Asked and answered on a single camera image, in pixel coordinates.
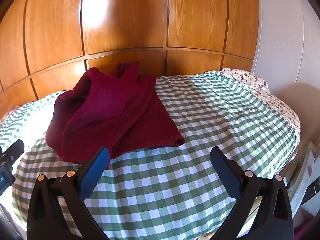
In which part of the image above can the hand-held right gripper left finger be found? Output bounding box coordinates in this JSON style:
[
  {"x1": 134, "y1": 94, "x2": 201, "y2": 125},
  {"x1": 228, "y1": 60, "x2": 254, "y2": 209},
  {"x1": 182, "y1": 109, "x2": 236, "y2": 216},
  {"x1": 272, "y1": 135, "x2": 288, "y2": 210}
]
[{"x1": 26, "y1": 147, "x2": 110, "y2": 240}]

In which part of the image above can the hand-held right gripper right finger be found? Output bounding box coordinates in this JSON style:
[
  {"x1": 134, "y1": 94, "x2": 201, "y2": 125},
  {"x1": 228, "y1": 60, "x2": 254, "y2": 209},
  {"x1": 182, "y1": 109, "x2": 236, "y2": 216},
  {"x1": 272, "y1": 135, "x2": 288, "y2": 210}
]
[{"x1": 210, "y1": 147, "x2": 293, "y2": 240}]

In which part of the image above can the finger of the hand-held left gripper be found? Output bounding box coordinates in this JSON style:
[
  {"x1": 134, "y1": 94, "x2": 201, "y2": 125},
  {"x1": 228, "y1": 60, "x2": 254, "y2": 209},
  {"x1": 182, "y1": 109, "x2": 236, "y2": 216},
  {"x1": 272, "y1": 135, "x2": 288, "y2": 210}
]
[{"x1": 0, "y1": 140, "x2": 25, "y2": 167}]

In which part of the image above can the dark red garment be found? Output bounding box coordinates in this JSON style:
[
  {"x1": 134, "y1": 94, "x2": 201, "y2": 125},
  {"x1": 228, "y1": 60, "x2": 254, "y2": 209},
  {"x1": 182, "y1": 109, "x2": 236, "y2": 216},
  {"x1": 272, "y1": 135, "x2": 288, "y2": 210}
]
[{"x1": 45, "y1": 61, "x2": 185, "y2": 164}]

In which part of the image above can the green checked blanket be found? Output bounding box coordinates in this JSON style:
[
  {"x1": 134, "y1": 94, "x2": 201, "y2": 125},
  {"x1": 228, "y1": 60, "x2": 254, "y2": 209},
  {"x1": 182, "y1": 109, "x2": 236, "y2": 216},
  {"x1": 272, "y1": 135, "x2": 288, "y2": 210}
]
[{"x1": 0, "y1": 70, "x2": 298, "y2": 240}]

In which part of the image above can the white chair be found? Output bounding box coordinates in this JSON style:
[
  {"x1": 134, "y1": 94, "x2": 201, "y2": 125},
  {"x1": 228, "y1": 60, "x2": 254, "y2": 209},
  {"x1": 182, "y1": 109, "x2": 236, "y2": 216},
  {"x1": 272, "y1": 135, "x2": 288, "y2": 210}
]
[{"x1": 286, "y1": 140, "x2": 320, "y2": 207}]

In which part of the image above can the floral bedsheet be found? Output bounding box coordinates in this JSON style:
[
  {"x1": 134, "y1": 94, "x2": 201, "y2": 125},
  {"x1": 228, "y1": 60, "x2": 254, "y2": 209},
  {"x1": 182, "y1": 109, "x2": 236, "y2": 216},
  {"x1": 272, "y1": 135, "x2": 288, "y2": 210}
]
[{"x1": 221, "y1": 67, "x2": 300, "y2": 145}]

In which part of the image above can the wooden panelled wardrobe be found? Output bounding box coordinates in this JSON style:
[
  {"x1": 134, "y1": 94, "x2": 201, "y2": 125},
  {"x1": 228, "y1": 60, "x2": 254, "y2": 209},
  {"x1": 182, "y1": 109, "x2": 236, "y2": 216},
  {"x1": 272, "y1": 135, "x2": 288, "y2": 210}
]
[{"x1": 0, "y1": 0, "x2": 260, "y2": 115}]

